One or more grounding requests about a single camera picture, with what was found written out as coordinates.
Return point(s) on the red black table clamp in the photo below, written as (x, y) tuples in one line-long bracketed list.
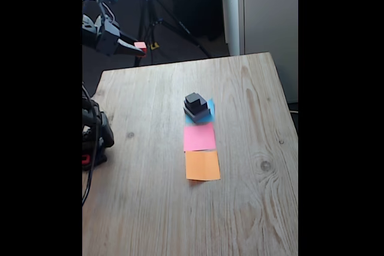
[(85, 159)]

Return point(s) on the yellow tag on tripod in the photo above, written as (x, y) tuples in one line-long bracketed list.
[(154, 46)]

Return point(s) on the orange paper sheet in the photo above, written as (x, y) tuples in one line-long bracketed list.
[(202, 166)]

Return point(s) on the white grey cabinet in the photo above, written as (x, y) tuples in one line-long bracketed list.
[(270, 13)]

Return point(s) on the blue paper sheet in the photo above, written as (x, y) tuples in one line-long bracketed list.
[(212, 104)]

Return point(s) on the medium black square block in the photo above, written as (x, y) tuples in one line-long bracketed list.
[(202, 104)]

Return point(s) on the pink paper sheet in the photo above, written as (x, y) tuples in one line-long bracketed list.
[(199, 137)]

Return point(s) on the small red cube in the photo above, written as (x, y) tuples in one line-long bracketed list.
[(141, 46)]

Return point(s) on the large grey square block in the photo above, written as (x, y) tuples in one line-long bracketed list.
[(202, 115)]

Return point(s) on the black tripod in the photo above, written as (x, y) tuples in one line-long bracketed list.
[(149, 22)]

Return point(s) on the small dark grey cube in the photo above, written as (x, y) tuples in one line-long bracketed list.
[(193, 98)]

